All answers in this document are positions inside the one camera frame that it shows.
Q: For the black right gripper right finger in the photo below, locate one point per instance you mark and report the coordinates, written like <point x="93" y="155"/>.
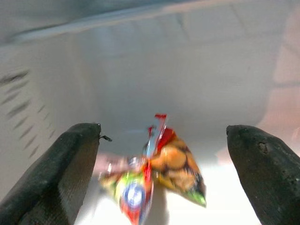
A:
<point x="269" y="173"/>

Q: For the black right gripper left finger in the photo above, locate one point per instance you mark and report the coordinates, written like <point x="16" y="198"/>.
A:
<point x="54" y="178"/>

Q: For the colourful snack bag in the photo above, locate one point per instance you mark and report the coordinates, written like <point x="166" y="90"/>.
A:
<point x="173" y="164"/>

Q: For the stainless steel fridge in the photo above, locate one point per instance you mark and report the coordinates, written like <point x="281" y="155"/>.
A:
<point x="150" y="70"/>

